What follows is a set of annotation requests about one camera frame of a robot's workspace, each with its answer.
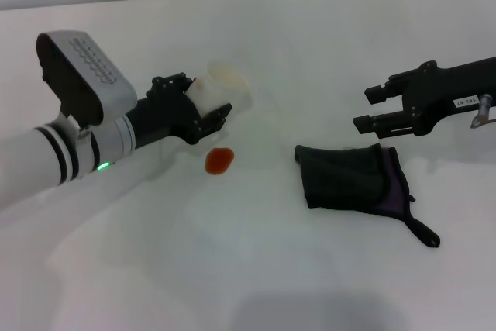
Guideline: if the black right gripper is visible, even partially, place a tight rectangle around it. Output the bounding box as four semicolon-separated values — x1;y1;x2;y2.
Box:
352;55;496;140

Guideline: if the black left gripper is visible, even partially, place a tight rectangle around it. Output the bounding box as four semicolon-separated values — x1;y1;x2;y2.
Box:
126;71;233;150

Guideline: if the white paper cup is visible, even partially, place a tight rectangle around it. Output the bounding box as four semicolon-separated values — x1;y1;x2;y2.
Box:
184;60;255;115

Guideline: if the dark blue rag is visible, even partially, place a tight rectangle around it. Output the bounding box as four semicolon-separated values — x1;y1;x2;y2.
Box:
293;143;441;250

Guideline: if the brown water stain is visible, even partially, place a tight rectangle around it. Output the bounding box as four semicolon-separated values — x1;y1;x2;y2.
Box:
204;147;236;176

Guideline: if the right gripper cable with plugs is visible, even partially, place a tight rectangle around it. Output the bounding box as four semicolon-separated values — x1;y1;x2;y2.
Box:
470;93;496;130

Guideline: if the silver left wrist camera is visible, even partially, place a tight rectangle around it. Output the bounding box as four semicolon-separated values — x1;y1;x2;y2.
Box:
36;30;137;127

